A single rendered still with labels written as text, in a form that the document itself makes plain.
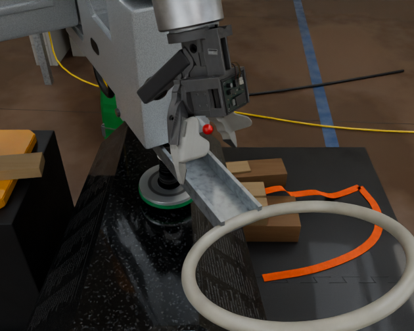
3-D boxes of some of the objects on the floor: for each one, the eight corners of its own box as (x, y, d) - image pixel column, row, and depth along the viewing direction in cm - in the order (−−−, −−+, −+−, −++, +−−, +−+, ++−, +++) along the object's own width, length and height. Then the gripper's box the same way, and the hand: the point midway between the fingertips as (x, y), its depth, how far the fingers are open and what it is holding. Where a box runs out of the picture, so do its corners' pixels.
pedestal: (-83, 339, 210) (-166, 230, 163) (-26, 232, 261) (-78, 125, 214) (60, 338, 210) (18, 230, 163) (88, 232, 261) (62, 125, 214)
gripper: (179, 35, 51) (211, 195, 58) (258, 14, 66) (276, 143, 72) (123, 44, 56) (159, 190, 62) (209, 22, 71) (230, 142, 77)
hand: (207, 165), depth 69 cm, fingers open, 14 cm apart
